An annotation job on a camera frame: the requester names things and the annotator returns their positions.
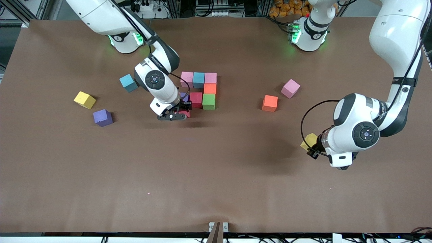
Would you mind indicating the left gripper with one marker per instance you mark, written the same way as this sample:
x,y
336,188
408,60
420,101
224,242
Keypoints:
x,y
316,148

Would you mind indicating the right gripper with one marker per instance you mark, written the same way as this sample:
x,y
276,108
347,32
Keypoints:
x,y
184,104

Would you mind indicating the red foam cube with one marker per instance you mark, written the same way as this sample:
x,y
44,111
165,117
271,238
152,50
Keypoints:
x,y
185,114
196,100

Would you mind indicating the purple foam cube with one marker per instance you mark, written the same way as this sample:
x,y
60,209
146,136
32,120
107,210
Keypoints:
x,y
184,97
102,117

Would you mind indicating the yellow foam cube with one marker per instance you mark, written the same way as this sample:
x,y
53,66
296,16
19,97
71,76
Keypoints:
x,y
84,100
308,141

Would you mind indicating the green foam cube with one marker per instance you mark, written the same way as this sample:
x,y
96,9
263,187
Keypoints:
x,y
208,102

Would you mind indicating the light pink foam cube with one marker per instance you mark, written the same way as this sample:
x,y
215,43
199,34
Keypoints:
x,y
210,78
186,78
290,88

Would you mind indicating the light blue foam cube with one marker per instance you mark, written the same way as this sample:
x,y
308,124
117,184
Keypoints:
x,y
128,82
198,80

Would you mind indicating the orange foam cube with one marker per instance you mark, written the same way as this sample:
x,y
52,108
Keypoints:
x,y
210,88
270,103

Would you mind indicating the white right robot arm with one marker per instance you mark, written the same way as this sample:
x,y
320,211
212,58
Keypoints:
x,y
98,17

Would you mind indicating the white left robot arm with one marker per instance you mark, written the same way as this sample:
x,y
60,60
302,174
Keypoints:
x,y
395,40

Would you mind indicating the brown table cover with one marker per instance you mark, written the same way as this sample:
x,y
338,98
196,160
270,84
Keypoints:
x,y
202,185

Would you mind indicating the white power strip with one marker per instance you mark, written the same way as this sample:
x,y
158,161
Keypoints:
x,y
216,13
158,14

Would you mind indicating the pile of orange balls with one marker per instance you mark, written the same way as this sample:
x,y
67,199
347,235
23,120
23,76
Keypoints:
x,y
287,8

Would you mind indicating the aluminium frame post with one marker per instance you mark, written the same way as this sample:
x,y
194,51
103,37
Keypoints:
x,y
173,8
262,7

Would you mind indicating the metal bracket with brown bar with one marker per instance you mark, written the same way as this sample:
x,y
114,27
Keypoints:
x,y
217,233

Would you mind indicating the white table side rail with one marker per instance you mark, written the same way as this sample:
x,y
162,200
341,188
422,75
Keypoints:
x,y
428,57

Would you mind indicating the white table edge rail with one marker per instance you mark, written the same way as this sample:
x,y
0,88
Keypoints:
x,y
50,240

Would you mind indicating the aluminium frame beam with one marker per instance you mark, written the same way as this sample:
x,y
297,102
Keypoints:
x,y
17,13

